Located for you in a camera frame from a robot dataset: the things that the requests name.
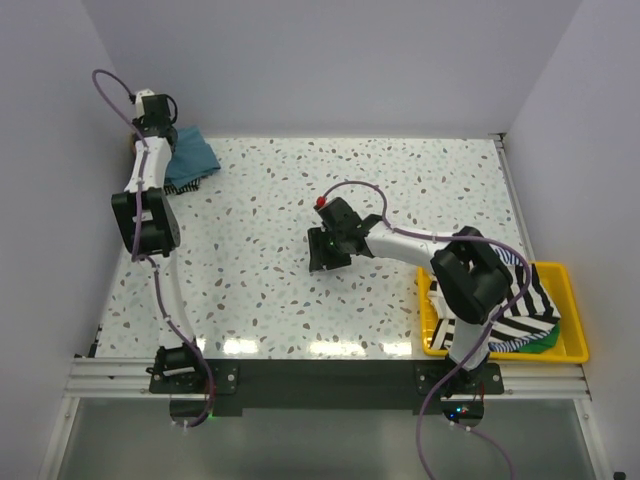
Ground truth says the yellow plastic bin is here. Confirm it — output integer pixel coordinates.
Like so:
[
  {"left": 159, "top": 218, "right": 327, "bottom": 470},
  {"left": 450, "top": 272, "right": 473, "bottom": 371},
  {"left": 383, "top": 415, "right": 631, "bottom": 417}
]
[{"left": 417, "top": 262, "right": 589, "bottom": 364}]

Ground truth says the blue tank top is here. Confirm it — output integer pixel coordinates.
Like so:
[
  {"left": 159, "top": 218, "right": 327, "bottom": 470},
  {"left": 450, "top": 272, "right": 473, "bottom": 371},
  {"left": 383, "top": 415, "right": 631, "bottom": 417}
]
[{"left": 165, "top": 126, "right": 220, "bottom": 188}]

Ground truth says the folded thin-striped tank top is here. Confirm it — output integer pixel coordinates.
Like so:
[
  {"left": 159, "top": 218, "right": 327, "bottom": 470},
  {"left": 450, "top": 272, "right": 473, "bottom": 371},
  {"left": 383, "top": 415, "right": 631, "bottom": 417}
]
[{"left": 164, "top": 178, "right": 201, "bottom": 195}]

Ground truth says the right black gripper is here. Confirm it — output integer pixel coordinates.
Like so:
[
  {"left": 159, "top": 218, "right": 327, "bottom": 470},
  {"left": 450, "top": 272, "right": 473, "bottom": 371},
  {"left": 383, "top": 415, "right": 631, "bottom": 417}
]
[{"left": 308, "top": 226, "right": 351, "bottom": 272}]

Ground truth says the black white striped tank top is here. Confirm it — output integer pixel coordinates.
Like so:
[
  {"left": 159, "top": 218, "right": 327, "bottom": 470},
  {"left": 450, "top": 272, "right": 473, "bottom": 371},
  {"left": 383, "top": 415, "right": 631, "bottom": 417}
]
[{"left": 429, "top": 266, "right": 560, "bottom": 349}]

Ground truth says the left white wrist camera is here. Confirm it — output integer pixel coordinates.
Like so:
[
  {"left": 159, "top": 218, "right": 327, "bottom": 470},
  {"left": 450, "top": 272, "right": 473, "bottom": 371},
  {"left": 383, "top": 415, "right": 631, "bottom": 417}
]
[{"left": 129, "top": 89, "right": 155, "bottom": 105}]

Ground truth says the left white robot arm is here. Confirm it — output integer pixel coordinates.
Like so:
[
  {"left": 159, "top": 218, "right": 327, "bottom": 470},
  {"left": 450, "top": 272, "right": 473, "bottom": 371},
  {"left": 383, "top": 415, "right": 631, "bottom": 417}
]
[{"left": 111, "top": 89, "right": 195, "bottom": 352}]

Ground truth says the navy white striped tank top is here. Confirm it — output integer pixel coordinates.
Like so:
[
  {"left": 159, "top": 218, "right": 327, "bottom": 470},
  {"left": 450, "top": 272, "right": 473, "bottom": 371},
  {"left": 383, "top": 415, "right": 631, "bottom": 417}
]
[{"left": 492, "top": 246, "right": 524, "bottom": 267}]

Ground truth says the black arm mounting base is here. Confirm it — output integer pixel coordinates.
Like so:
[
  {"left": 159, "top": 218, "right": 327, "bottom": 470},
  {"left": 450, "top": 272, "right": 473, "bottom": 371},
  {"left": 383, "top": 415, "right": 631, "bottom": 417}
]
[{"left": 148, "top": 357, "right": 506, "bottom": 426}]

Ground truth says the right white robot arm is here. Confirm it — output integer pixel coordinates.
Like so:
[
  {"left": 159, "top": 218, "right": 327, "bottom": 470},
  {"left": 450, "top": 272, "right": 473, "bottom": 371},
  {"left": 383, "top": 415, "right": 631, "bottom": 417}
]
[{"left": 308, "top": 197, "right": 513, "bottom": 393}]

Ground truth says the green tank top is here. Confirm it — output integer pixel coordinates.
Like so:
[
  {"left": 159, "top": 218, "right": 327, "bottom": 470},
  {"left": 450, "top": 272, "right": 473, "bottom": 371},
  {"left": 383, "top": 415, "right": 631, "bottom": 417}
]
[{"left": 488, "top": 324, "right": 560, "bottom": 354}]

